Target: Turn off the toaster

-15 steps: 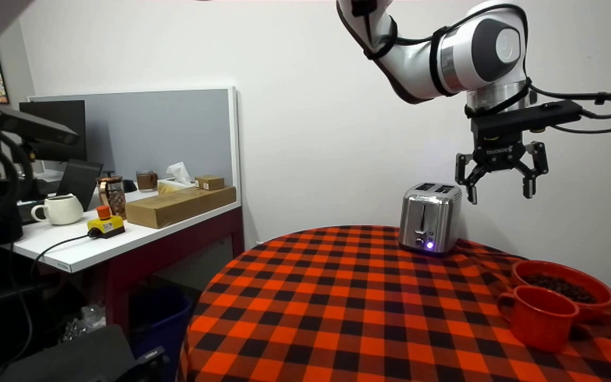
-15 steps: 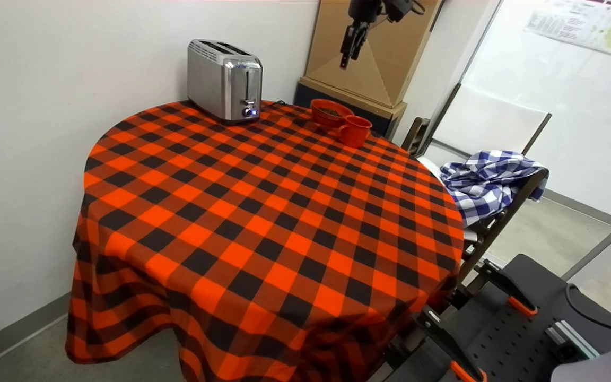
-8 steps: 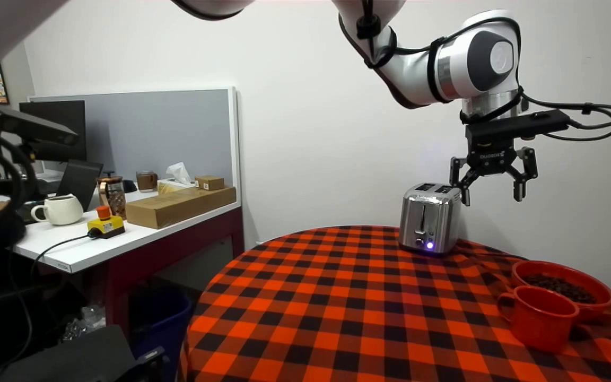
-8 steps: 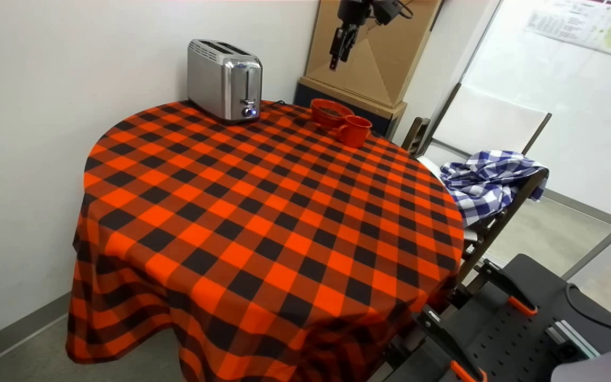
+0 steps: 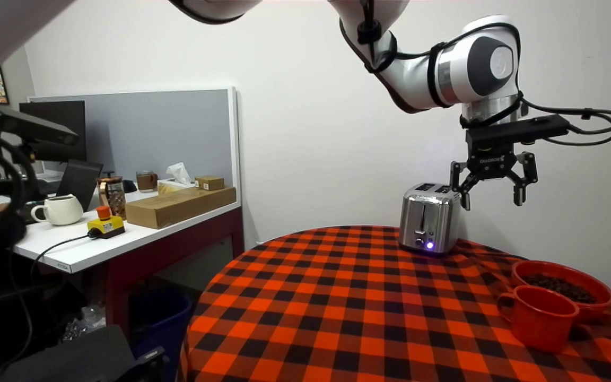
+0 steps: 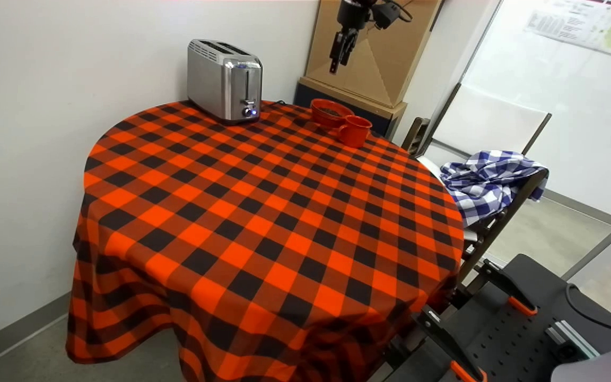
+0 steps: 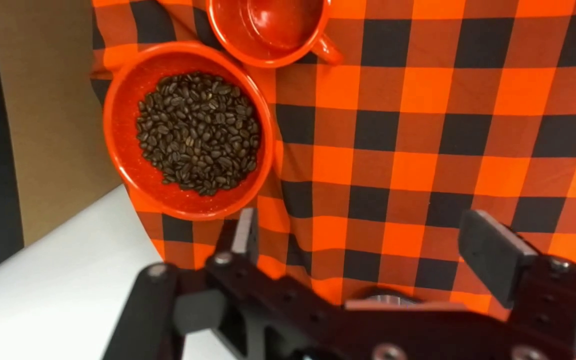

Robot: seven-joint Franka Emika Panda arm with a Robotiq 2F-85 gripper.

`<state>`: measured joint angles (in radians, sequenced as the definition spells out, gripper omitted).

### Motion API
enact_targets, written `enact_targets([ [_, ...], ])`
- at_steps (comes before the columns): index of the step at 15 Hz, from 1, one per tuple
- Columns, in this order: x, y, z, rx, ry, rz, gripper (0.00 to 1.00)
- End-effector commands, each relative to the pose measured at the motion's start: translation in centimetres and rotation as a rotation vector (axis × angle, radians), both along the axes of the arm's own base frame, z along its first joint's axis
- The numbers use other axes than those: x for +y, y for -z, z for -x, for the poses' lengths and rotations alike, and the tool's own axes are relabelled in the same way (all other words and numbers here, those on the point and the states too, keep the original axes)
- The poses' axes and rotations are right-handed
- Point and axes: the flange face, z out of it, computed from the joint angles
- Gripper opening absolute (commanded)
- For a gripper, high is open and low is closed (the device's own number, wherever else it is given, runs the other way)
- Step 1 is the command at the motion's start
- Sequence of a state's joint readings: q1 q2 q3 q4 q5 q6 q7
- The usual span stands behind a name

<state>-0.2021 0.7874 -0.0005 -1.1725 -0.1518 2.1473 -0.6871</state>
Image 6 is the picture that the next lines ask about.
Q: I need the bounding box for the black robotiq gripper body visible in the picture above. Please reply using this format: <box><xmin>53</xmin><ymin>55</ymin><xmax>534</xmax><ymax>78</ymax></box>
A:
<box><xmin>334</xmin><ymin>0</ymin><xmax>380</xmax><ymax>39</ymax></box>

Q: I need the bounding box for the silver two-slot toaster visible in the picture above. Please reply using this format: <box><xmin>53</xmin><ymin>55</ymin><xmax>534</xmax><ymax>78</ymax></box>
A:
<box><xmin>185</xmin><ymin>37</ymin><xmax>265</xmax><ymax>125</ymax></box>

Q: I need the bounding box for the large upright cardboard box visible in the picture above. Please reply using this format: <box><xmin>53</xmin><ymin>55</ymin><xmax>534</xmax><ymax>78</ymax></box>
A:
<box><xmin>292</xmin><ymin>0</ymin><xmax>447</xmax><ymax>140</ymax></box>

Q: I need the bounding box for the red bowl with coffee beans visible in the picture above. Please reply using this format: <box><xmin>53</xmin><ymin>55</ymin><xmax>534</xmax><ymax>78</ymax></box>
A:
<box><xmin>308</xmin><ymin>95</ymin><xmax>357</xmax><ymax>132</ymax></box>

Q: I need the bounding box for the red cup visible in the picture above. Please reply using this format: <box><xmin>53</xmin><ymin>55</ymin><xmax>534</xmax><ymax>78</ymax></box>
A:
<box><xmin>328</xmin><ymin>112</ymin><xmax>376</xmax><ymax>152</ymax></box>

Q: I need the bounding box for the blue white checkered cloth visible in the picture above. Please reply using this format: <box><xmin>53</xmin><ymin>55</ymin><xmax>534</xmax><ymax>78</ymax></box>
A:
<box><xmin>436</xmin><ymin>148</ymin><xmax>549</xmax><ymax>229</ymax></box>

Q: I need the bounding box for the orange black checkered tablecloth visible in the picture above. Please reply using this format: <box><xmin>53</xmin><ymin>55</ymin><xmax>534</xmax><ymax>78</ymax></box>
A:
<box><xmin>64</xmin><ymin>98</ymin><xmax>469</xmax><ymax>382</ymax></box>

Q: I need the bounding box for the whiteboard with printed chart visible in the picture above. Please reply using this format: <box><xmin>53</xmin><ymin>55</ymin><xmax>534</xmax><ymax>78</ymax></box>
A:
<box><xmin>526</xmin><ymin>0</ymin><xmax>611</xmax><ymax>66</ymax></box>

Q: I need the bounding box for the black perforated platform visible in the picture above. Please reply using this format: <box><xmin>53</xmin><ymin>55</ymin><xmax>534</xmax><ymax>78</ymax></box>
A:
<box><xmin>434</xmin><ymin>252</ymin><xmax>611</xmax><ymax>382</ymax></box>

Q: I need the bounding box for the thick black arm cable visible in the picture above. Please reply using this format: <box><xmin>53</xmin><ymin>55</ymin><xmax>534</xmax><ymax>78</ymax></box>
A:
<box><xmin>385</xmin><ymin>0</ymin><xmax>415</xmax><ymax>23</ymax></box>

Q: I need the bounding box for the black metal stand frame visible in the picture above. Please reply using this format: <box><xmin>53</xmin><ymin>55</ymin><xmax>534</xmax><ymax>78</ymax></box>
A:
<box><xmin>399</xmin><ymin>81</ymin><xmax>555</xmax><ymax>316</ymax></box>

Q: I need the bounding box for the black clamp with orange handle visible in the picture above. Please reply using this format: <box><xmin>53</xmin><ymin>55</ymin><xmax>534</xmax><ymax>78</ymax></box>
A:
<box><xmin>479</xmin><ymin>258</ymin><xmax>541</xmax><ymax>320</ymax></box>
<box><xmin>413</xmin><ymin>308</ymin><xmax>491</xmax><ymax>382</ymax></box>

